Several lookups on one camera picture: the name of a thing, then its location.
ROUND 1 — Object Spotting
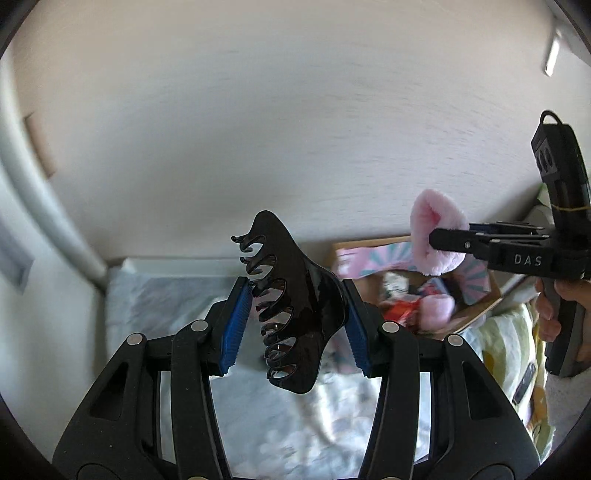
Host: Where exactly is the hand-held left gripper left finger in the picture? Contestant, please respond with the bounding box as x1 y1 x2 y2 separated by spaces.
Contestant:
52 276 254 480

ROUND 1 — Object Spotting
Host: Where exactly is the light blue floral cloth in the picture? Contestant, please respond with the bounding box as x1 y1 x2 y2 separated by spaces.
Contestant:
105 268 462 480

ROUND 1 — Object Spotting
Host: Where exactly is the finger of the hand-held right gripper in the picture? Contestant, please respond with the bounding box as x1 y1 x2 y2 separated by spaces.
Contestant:
428 227 498 261
468 220 551 240

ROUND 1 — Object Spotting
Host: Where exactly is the black hair claw clip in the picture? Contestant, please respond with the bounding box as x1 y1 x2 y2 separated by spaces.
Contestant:
231 210 348 394

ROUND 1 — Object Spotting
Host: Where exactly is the white shelf bracket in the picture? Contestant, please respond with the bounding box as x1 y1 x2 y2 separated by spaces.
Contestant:
542 16 566 77

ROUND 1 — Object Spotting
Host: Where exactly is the beige wall plate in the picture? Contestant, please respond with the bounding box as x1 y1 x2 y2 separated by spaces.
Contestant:
23 113 58 178

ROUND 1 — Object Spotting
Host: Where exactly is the red drink carton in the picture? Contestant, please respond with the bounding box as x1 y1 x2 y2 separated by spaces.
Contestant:
382 295 423 326

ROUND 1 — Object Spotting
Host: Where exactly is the white sliding door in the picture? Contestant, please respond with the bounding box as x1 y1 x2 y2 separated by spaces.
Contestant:
0 175 112 402

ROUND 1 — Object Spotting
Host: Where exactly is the green floral quilt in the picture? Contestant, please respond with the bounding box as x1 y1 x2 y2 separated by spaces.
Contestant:
462 302 557 460

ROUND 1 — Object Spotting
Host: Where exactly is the white door frame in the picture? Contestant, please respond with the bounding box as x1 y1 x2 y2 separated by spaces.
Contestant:
0 55 109 291

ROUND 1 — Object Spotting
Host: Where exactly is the person's right hand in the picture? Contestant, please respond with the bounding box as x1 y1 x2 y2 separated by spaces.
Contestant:
534 277 591 343

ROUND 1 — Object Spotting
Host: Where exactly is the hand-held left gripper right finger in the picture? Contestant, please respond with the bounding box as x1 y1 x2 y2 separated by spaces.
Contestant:
342 279 541 480

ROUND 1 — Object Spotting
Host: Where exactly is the pink fluffy wristband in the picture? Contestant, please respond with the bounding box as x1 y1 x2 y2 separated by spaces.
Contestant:
418 295 455 330
411 188 469 278

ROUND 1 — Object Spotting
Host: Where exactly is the grey chair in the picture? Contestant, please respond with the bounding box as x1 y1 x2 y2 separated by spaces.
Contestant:
519 205 555 229

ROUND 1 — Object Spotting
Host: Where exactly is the pink teal patterned cardboard box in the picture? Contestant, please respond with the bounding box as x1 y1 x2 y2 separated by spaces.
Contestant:
331 234 504 335

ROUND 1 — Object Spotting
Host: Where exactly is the grey recessed door handle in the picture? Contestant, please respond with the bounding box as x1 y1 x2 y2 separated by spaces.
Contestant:
0 217 35 294

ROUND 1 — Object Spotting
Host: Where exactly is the black phone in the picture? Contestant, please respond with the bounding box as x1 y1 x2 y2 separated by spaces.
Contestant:
512 362 539 404

